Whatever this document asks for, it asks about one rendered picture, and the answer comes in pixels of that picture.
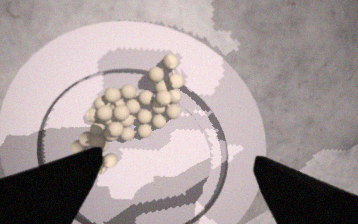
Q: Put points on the pale round bead board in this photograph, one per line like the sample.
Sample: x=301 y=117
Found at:
x=197 y=169

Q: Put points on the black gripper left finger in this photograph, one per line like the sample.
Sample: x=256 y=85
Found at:
x=52 y=193

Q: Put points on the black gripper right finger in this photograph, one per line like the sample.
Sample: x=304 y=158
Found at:
x=296 y=198

